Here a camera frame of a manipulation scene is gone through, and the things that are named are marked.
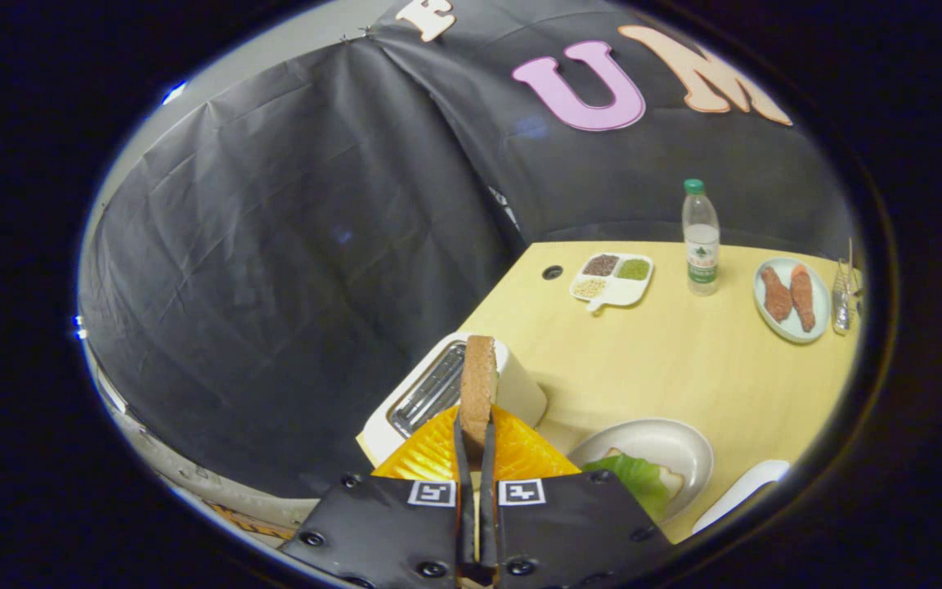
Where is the white toaster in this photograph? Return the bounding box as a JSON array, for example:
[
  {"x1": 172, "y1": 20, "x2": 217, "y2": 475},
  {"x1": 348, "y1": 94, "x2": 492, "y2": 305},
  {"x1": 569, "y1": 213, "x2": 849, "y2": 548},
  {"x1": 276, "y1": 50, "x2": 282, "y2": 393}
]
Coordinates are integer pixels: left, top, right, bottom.
[{"x1": 357, "y1": 331, "x2": 548, "y2": 467}]

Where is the bread slice with ham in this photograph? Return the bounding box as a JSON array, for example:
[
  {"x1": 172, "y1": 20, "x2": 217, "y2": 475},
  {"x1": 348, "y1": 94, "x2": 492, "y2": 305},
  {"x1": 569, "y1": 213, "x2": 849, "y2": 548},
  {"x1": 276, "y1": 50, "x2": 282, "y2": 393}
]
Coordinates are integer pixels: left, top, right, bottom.
[{"x1": 602, "y1": 447, "x2": 684, "y2": 501}]

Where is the green lettuce leaf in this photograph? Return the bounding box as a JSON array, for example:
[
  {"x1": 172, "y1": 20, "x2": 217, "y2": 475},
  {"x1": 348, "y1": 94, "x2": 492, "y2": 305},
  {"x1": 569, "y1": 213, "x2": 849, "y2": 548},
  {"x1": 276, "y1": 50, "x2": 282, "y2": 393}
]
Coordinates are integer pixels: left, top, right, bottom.
[{"x1": 581, "y1": 453, "x2": 671, "y2": 520}]

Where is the white divided condiment dish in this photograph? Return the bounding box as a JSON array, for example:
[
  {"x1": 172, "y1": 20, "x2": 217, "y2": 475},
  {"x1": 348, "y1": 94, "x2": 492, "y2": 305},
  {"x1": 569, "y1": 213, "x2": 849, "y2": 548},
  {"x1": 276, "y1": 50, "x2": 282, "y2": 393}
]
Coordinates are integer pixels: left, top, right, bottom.
[{"x1": 569, "y1": 252, "x2": 655, "y2": 313}]

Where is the pale blue oval plate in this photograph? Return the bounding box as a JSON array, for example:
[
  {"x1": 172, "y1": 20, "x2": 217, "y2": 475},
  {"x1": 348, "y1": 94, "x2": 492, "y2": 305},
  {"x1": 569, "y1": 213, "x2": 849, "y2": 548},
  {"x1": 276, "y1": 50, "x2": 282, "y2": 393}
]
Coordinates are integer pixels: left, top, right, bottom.
[{"x1": 753, "y1": 257, "x2": 832, "y2": 344}]

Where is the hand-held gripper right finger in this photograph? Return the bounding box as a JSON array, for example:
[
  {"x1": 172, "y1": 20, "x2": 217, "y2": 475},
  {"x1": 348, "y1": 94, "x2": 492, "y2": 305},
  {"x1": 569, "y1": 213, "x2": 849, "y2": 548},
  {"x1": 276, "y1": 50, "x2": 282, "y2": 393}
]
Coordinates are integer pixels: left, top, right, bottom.
[{"x1": 479, "y1": 405, "x2": 676, "y2": 589}]

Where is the plain bread slice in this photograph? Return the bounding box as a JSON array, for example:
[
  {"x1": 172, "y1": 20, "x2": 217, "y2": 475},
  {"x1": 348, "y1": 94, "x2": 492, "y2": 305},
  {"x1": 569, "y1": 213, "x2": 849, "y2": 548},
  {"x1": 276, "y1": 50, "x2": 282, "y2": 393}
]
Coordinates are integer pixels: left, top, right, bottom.
[{"x1": 459, "y1": 335, "x2": 499, "y2": 449}]

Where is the clear plastic water bottle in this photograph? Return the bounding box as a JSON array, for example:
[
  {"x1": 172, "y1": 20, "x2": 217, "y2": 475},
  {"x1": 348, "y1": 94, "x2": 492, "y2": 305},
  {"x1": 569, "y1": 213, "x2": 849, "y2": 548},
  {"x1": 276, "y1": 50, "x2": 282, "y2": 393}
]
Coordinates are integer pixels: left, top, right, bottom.
[{"x1": 681, "y1": 178, "x2": 721, "y2": 297}]

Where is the clear glass utensil holder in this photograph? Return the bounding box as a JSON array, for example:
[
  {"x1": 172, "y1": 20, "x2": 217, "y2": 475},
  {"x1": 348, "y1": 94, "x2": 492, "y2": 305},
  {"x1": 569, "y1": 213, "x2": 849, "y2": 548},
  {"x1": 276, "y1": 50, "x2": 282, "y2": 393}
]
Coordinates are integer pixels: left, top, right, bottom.
[{"x1": 831, "y1": 258, "x2": 860, "y2": 335}]

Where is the white rounded square plate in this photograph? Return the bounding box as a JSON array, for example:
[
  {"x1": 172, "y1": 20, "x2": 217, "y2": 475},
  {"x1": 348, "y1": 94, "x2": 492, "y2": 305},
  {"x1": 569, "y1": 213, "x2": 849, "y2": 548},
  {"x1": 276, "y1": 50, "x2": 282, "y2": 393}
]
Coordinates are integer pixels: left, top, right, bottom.
[{"x1": 690, "y1": 459, "x2": 792, "y2": 535}]

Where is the brown meat patty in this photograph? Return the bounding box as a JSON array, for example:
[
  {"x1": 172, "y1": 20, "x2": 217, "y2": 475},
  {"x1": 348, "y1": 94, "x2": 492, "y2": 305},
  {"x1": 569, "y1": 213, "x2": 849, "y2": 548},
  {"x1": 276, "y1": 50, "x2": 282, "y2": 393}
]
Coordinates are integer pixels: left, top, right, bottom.
[
  {"x1": 790, "y1": 263, "x2": 817, "y2": 333},
  {"x1": 760, "y1": 266, "x2": 793, "y2": 322}
]

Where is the beige round plate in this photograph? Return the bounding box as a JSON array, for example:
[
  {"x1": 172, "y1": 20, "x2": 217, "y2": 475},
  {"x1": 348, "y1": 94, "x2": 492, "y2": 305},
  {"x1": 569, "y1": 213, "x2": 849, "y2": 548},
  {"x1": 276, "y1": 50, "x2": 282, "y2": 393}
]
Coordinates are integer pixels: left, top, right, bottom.
[{"x1": 567, "y1": 418, "x2": 715, "y2": 524}]

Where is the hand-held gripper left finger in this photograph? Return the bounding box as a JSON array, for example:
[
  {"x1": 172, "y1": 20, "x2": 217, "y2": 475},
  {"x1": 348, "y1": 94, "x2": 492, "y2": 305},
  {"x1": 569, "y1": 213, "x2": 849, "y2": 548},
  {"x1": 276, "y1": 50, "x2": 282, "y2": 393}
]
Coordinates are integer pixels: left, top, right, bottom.
[{"x1": 279, "y1": 405, "x2": 476, "y2": 589}]

